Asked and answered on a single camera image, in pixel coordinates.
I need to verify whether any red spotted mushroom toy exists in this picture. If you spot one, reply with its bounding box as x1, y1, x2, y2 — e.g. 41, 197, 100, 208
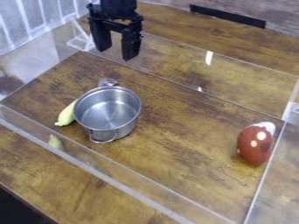
236, 122, 276, 166

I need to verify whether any clear acrylic front barrier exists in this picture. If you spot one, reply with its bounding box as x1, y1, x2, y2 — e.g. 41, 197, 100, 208
0, 104, 236, 224

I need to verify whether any black bar on table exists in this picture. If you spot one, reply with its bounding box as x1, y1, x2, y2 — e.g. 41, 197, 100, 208
189, 4, 267, 28

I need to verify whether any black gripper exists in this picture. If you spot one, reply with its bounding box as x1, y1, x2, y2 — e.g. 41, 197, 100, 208
87, 3, 144, 60

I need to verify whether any stainless steel pot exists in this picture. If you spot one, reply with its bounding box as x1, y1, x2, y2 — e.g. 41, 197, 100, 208
73, 78, 141, 144

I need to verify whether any clear acrylic barrier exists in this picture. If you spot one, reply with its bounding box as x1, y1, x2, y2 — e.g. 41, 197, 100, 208
244, 80, 299, 224
0, 104, 236, 224

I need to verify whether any green handled metal spoon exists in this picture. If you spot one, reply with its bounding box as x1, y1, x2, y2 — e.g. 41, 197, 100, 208
55, 101, 76, 127

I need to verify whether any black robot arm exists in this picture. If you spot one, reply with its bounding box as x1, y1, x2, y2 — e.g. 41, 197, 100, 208
87, 0, 144, 60

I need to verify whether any clear acrylic right barrier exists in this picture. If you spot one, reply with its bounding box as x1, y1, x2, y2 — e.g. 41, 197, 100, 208
244, 80, 299, 224

